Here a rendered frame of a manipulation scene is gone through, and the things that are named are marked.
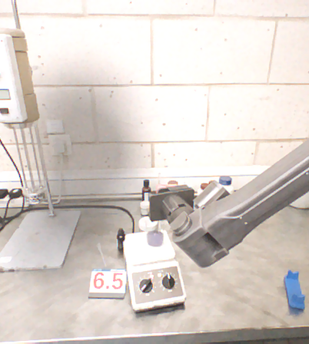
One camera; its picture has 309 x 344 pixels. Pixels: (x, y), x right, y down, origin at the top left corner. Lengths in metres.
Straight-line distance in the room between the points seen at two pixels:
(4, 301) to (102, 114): 0.69
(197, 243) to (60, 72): 0.86
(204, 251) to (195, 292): 0.33
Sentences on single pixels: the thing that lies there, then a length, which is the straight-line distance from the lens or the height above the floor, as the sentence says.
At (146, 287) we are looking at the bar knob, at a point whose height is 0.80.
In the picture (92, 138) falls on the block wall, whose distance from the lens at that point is 1.15.
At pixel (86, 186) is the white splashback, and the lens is 1.18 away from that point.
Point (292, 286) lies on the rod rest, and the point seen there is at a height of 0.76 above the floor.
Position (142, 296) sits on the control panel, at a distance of 0.71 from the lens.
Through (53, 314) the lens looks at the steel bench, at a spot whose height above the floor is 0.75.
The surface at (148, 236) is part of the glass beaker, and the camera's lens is 0.74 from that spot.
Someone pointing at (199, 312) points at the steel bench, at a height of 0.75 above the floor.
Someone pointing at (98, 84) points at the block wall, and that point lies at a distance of 1.10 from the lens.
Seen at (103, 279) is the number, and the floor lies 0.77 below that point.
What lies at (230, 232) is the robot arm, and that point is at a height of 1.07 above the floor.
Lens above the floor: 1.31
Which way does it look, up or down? 24 degrees down
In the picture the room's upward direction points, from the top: straight up
